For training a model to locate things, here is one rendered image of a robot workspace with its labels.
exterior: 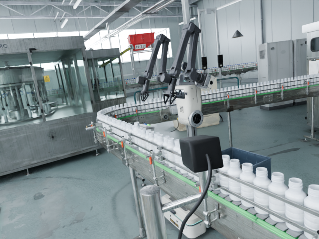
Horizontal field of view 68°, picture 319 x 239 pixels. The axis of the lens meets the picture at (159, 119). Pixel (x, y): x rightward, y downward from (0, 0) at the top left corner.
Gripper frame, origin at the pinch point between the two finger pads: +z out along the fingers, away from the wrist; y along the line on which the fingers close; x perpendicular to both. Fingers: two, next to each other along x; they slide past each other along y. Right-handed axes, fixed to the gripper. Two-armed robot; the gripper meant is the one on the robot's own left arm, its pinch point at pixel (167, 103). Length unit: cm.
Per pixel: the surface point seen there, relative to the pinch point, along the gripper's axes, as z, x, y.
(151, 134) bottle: 24.4, -26.0, 19.6
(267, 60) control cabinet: -210, 499, -183
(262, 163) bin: 26, 16, 75
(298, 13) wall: -659, 1084, -377
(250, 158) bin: 26, 26, 62
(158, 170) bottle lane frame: 44, -25, 32
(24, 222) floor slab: 169, -35, -159
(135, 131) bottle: 26.4, -22.2, -3.1
